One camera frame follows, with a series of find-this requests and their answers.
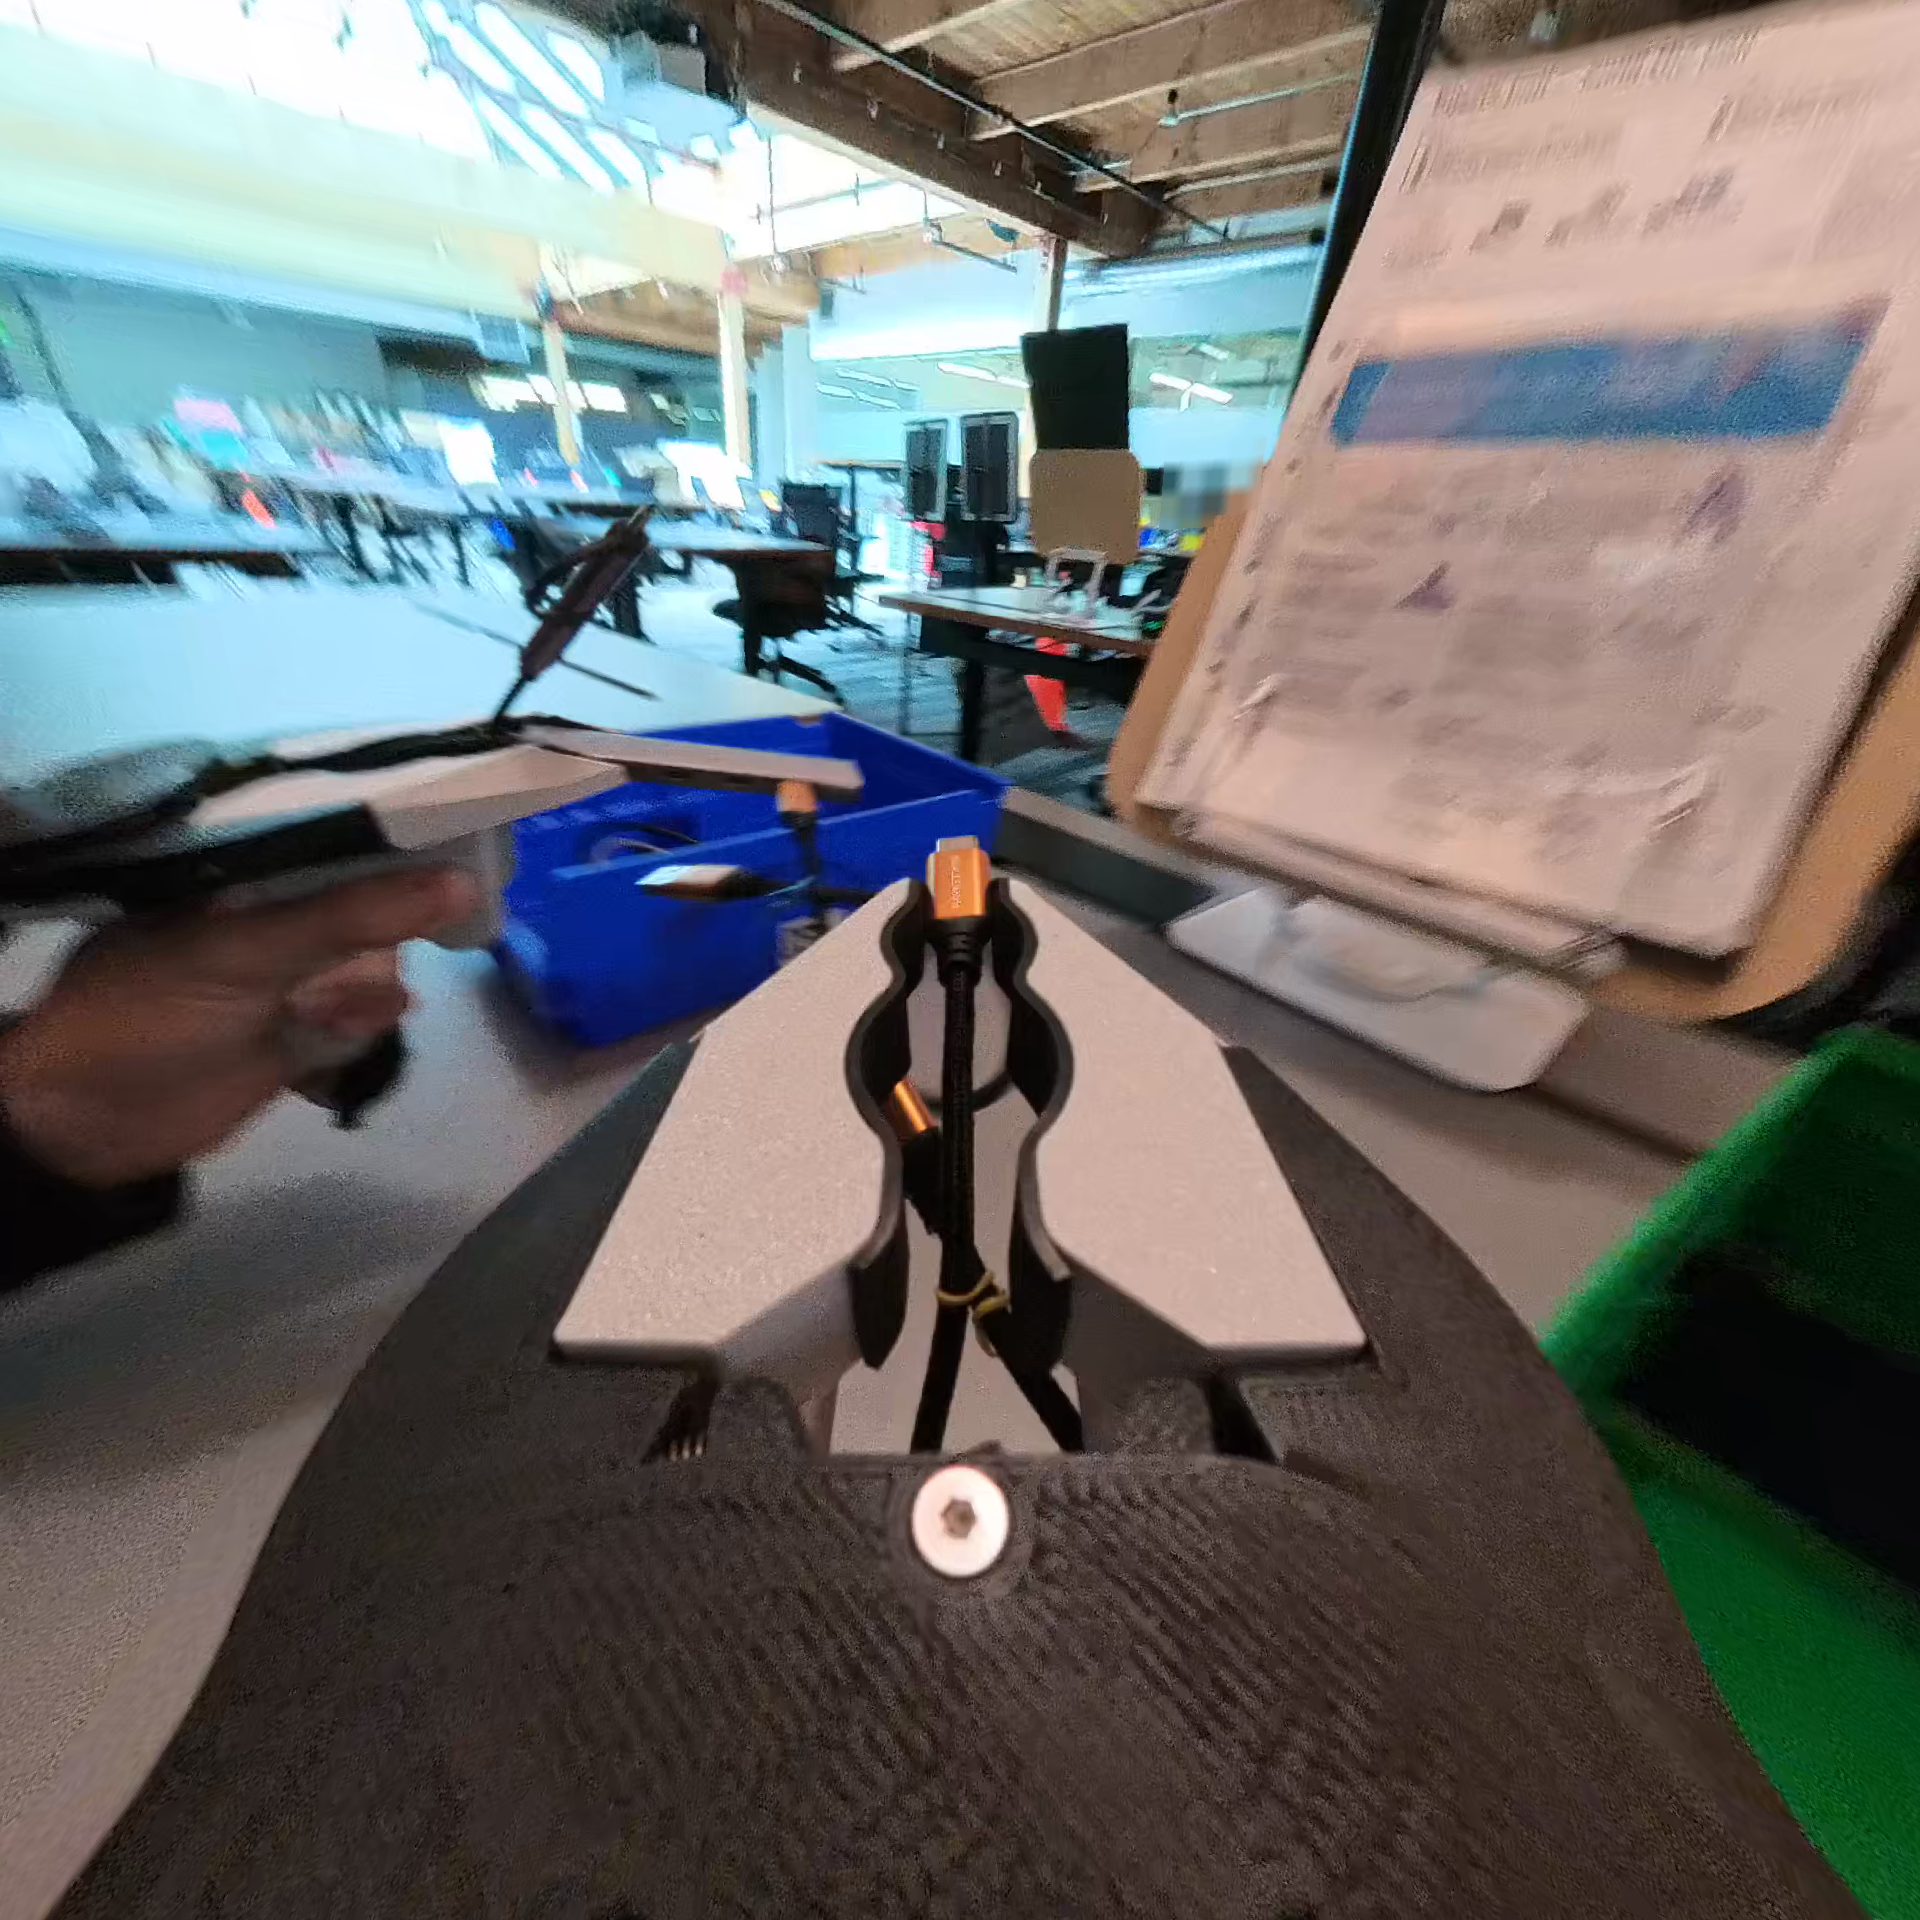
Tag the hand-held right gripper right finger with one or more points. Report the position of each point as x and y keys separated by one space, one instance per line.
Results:
x=1185 y=1201

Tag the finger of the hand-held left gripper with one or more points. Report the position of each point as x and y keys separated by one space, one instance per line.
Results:
x=436 y=782

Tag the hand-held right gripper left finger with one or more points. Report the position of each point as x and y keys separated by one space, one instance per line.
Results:
x=721 y=1201

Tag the blue plastic bin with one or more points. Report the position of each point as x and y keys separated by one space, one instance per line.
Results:
x=629 y=962

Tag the green plastic bin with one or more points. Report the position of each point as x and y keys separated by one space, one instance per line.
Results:
x=1771 y=1725

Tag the person's left forearm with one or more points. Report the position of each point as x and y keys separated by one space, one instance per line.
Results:
x=62 y=1229

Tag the person's left hand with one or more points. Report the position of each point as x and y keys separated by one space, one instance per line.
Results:
x=149 y=1049

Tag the wooden document stand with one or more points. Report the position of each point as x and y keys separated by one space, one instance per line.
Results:
x=1441 y=1028

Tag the black office chair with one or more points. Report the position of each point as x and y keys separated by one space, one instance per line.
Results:
x=796 y=602

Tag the black monitor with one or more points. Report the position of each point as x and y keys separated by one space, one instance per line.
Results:
x=923 y=472
x=991 y=469

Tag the wooden background desk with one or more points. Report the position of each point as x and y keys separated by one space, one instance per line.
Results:
x=1021 y=606

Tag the printed instruction sheets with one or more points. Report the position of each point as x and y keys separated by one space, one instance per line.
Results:
x=1575 y=602

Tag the black hanging panel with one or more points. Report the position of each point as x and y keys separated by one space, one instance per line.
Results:
x=1076 y=388

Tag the black metal pole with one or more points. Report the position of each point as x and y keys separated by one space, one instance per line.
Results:
x=1372 y=151

